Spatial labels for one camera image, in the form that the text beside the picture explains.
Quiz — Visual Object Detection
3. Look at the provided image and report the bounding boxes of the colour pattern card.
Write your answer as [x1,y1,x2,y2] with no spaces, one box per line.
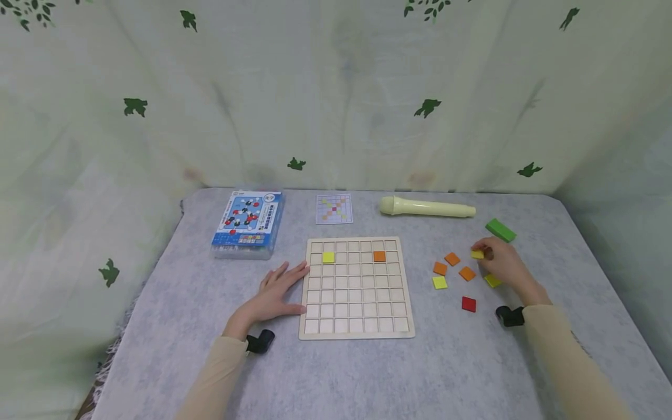
[315,193,354,226]

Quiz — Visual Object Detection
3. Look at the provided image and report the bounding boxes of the wooden grid board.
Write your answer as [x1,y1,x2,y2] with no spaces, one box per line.
[298,236,417,341]

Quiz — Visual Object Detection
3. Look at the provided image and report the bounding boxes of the person's left hand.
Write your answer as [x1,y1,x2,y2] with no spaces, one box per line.
[234,260,312,331]

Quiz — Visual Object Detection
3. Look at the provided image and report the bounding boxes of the person's left forearm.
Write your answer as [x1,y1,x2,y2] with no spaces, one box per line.
[174,320,253,420]

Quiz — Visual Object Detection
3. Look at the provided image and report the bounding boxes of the black wrist band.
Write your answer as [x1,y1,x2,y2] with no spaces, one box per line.
[495,304,526,328]
[246,329,276,355]

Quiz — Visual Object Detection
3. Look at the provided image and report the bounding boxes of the person's right hand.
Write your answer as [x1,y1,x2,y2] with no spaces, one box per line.
[471,236,550,305]

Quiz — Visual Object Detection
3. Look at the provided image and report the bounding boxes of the green rectangular block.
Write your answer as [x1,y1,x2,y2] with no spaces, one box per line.
[484,218,518,243]

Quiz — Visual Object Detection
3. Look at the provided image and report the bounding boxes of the person's right forearm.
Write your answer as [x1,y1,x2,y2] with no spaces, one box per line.
[521,295,636,420]

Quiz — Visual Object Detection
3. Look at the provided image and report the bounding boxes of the cream plastic cylinder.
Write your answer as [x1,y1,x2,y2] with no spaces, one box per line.
[379,195,478,219]

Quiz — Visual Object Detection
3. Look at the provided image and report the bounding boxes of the blue printed plastic box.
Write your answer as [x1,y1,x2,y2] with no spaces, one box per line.
[210,190,285,261]

